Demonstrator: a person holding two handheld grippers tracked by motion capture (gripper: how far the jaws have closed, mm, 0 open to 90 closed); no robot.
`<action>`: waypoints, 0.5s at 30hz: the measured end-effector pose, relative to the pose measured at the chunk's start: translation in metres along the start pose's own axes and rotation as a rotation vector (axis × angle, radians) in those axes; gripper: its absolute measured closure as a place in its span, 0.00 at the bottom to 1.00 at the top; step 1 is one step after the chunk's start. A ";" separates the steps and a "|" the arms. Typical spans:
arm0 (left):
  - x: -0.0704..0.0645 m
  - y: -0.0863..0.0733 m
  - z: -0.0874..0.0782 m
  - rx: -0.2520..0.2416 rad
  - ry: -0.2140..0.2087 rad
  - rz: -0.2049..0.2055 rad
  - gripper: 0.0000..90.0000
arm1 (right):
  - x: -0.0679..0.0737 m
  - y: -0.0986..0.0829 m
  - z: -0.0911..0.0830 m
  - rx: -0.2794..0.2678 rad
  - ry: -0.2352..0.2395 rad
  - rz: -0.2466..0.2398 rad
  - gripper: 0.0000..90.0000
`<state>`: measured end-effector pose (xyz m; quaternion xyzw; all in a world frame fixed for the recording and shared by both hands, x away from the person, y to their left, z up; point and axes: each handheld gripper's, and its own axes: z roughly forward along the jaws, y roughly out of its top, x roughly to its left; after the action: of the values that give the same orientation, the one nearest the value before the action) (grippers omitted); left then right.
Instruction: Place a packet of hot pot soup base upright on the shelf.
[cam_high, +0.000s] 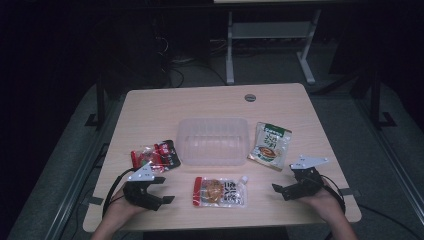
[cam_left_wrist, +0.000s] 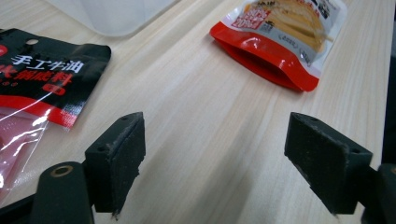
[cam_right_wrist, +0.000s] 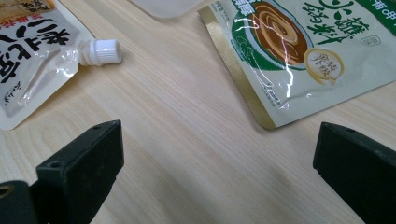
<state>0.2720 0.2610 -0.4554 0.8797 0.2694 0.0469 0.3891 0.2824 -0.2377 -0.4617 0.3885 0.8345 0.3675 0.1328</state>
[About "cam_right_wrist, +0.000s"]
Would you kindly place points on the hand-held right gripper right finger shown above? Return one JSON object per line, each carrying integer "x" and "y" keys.
{"x": 361, "y": 174}

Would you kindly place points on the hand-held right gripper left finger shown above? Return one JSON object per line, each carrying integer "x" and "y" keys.
{"x": 81, "y": 168}

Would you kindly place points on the white spouted sauce pouch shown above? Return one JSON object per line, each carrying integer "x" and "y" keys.
{"x": 37, "y": 65}

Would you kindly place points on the clear plastic container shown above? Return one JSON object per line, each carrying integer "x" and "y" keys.
{"x": 168, "y": 7}

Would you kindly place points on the green and white sauce packet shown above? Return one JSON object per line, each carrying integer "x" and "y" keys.
{"x": 314, "y": 81}

